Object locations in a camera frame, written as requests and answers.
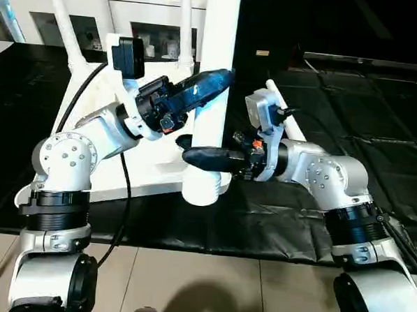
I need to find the black metal rail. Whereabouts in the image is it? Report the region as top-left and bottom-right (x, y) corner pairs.
(302, 51), (417, 75)

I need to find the black work mat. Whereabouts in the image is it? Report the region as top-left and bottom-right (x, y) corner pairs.
(0, 39), (417, 272)

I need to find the white plastic table leg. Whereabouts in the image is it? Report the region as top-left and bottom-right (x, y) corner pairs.
(176, 0), (201, 67)
(40, 0), (92, 70)
(263, 78), (312, 145)
(180, 0), (243, 209)

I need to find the white glass-door cabinet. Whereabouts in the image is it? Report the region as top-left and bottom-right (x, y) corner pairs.
(0, 0), (211, 63)

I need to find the white plastic table top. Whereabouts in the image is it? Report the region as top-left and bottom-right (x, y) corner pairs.
(13, 48), (237, 221)

